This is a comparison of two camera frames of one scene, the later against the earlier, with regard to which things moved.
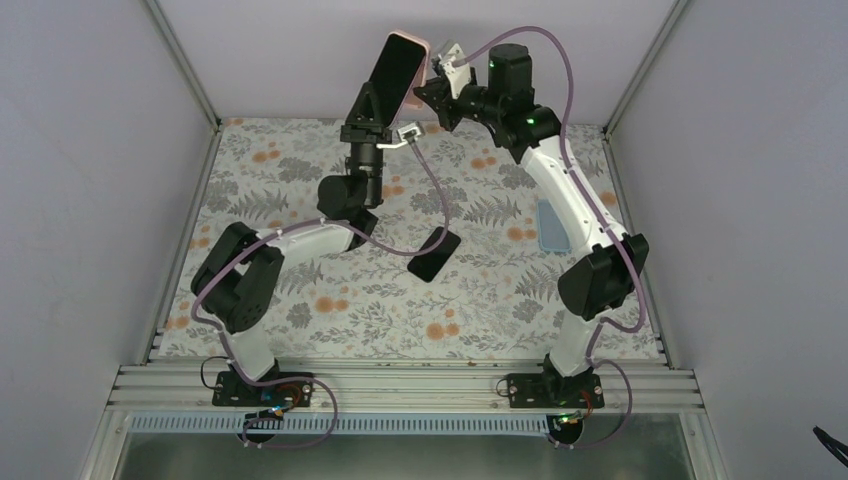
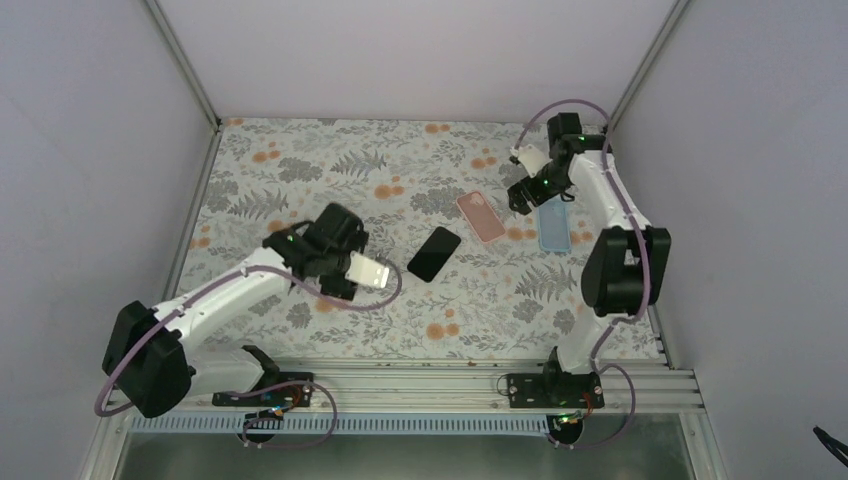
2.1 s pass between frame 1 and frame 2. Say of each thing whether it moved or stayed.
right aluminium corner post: stayed
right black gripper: moved
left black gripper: moved
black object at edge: stayed
